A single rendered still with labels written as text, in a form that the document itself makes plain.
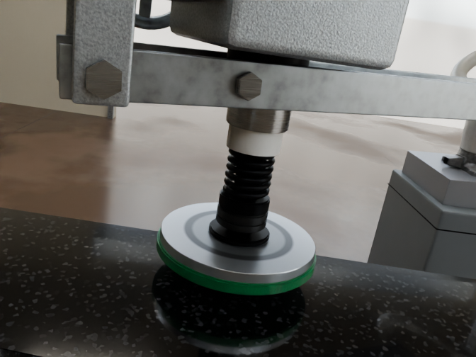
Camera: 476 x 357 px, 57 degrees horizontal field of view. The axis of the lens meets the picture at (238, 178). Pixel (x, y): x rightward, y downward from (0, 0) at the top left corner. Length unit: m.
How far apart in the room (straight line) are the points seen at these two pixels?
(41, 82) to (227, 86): 5.25
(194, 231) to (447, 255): 0.98
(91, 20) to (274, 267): 0.33
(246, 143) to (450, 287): 0.40
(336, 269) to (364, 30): 0.37
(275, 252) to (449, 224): 0.89
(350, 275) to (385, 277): 0.06
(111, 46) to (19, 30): 5.31
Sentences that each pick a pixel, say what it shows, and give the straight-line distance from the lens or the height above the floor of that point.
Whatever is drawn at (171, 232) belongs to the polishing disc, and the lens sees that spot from 0.58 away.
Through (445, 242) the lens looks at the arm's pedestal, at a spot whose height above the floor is 0.70.
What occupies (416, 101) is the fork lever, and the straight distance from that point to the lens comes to 0.62.
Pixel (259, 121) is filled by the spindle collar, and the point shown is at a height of 1.09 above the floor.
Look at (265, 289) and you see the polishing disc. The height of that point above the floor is 0.91.
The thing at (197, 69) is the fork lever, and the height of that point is 1.15.
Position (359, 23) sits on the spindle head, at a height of 1.21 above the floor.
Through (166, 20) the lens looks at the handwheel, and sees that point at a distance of 0.66.
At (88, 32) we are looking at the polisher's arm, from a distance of 0.41.
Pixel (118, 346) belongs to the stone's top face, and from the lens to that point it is 0.49.
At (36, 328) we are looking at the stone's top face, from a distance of 0.52.
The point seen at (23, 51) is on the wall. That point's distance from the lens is 5.71.
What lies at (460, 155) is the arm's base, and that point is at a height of 0.92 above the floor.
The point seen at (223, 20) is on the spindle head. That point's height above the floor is 1.19.
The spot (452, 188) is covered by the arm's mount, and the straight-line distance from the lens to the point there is 1.42.
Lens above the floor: 1.19
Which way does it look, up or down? 18 degrees down
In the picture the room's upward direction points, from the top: 9 degrees clockwise
